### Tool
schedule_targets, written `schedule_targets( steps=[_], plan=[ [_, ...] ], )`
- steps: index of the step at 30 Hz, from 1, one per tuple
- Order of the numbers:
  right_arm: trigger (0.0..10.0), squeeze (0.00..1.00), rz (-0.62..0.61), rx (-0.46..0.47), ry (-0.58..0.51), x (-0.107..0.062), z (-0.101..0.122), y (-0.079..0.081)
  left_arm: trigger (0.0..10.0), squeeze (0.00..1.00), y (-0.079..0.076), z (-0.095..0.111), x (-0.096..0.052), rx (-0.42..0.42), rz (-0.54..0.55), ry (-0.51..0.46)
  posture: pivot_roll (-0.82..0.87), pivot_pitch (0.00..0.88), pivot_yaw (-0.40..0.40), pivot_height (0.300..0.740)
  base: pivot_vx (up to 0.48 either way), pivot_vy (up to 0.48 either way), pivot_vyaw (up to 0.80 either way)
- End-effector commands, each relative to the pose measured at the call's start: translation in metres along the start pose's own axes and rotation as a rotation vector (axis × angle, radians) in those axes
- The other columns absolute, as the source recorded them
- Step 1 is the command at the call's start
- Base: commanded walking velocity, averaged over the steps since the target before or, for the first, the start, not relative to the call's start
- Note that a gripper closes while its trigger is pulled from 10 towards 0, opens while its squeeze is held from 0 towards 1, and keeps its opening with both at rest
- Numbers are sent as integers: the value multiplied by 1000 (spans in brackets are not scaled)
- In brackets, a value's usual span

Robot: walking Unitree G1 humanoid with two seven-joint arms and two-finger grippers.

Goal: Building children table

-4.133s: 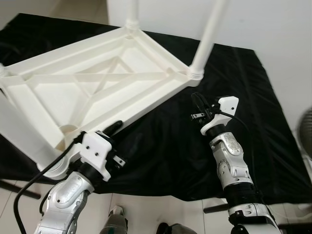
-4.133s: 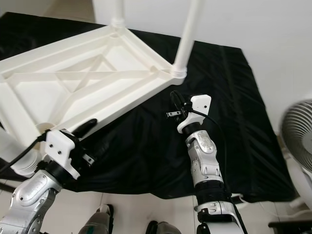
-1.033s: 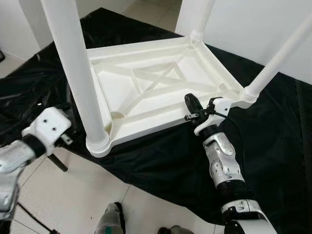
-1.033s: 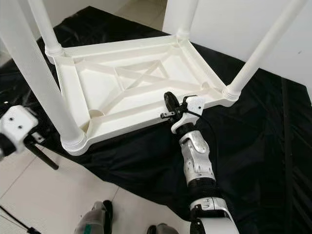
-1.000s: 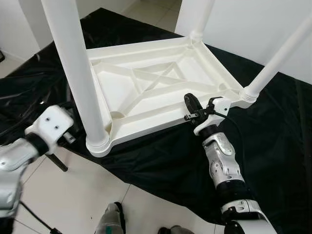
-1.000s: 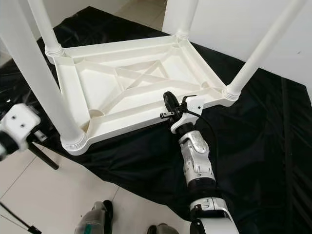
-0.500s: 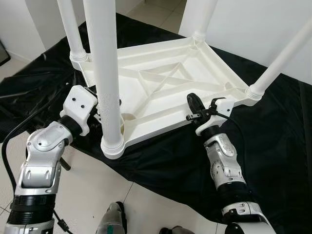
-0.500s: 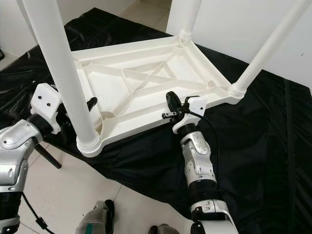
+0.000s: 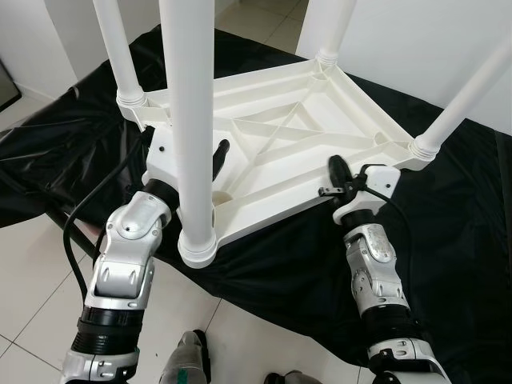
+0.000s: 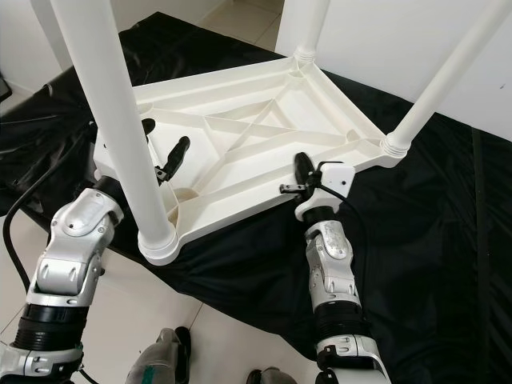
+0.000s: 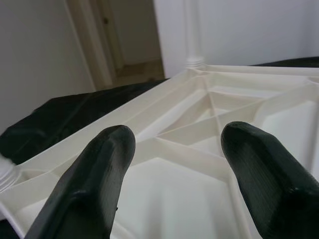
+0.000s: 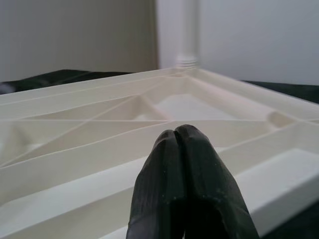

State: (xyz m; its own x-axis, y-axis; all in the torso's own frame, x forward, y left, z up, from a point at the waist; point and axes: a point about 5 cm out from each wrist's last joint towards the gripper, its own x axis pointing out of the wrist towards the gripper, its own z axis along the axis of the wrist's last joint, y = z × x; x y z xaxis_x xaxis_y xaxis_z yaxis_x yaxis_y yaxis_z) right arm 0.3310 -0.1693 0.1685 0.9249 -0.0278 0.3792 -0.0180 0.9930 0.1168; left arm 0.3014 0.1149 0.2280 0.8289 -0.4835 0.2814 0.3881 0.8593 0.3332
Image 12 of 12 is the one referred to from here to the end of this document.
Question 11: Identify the black tablecloth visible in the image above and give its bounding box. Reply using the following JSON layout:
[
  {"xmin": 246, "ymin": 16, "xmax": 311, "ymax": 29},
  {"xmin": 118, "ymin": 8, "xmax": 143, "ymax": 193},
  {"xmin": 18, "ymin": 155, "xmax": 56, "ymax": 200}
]
[{"xmin": 0, "ymin": 69, "xmax": 319, "ymax": 105}]

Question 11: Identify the white plastic table top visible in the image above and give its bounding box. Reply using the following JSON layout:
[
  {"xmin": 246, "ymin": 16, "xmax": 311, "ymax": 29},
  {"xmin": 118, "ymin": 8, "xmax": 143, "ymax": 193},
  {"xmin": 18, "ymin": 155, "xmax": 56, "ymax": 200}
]
[{"xmin": 0, "ymin": 67, "xmax": 319, "ymax": 239}]

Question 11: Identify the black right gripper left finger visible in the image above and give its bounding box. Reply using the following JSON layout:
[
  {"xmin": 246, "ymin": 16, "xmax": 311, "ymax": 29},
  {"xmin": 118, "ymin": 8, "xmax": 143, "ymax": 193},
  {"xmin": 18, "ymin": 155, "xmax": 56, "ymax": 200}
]
[{"xmin": 126, "ymin": 129, "xmax": 187, "ymax": 239}]

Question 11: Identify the white plastic table leg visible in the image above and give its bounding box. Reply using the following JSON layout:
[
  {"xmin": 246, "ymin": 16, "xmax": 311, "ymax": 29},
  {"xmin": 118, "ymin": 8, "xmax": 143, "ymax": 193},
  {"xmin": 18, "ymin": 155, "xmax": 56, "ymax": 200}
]
[{"xmin": 174, "ymin": 0, "xmax": 200, "ymax": 72}]

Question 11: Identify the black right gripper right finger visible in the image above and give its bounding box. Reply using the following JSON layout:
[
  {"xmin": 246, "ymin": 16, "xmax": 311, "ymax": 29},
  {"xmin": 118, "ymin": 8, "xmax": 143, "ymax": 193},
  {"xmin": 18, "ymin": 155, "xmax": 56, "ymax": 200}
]
[{"xmin": 175, "ymin": 124, "xmax": 261, "ymax": 239}]

